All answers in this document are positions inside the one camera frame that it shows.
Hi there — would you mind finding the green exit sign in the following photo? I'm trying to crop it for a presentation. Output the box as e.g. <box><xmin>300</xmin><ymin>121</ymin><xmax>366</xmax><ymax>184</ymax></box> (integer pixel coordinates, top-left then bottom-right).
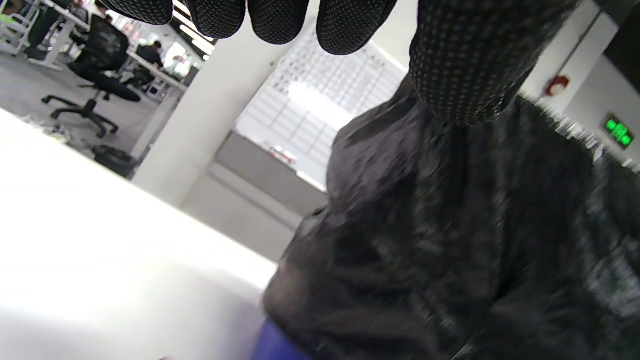
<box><xmin>602</xmin><ymin>114</ymin><xmax>636</xmax><ymax>150</ymax></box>

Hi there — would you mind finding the blue recycling bin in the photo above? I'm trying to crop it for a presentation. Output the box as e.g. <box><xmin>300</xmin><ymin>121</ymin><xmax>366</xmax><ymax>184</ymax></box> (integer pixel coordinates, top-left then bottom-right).
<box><xmin>252</xmin><ymin>320</ymin><xmax>311</xmax><ymax>360</ymax></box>

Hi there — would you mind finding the whiteboard on metal stand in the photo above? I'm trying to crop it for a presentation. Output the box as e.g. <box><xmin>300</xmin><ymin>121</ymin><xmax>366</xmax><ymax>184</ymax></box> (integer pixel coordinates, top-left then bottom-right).
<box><xmin>232</xmin><ymin>27</ymin><xmax>408</xmax><ymax>193</ymax></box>

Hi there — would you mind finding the black mesh wastebasket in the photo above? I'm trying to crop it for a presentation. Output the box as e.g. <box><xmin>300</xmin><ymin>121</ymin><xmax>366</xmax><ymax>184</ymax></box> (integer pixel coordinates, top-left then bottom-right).
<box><xmin>92</xmin><ymin>144</ymin><xmax>138</xmax><ymax>178</ymax></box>

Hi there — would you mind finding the red fire alarm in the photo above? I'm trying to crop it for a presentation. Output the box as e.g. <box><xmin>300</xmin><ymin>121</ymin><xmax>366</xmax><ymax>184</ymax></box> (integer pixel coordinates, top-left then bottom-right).
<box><xmin>545</xmin><ymin>75</ymin><xmax>571</xmax><ymax>97</ymax></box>

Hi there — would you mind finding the person's left hand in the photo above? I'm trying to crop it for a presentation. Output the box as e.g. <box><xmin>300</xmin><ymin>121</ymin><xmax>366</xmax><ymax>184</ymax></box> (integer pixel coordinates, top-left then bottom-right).
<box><xmin>100</xmin><ymin>0</ymin><xmax>578</xmax><ymax>126</ymax></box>

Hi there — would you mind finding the black plastic bin liner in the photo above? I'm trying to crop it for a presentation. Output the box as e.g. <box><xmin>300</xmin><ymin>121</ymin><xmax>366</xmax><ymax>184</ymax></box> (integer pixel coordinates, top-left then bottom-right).
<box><xmin>262</xmin><ymin>75</ymin><xmax>640</xmax><ymax>360</ymax></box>

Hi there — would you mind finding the black office chair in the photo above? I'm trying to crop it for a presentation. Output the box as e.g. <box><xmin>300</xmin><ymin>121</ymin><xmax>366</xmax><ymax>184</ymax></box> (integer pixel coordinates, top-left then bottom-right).
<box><xmin>42</xmin><ymin>15</ymin><xmax>143</xmax><ymax>138</ymax></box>

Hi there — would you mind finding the row of round magnets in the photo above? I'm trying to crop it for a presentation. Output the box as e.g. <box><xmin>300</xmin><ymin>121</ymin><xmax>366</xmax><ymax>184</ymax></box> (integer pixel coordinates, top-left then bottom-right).
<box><xmin>267</xmin><ymin>145</ymin><xmax>296</xmax><ymax>163</ymax></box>

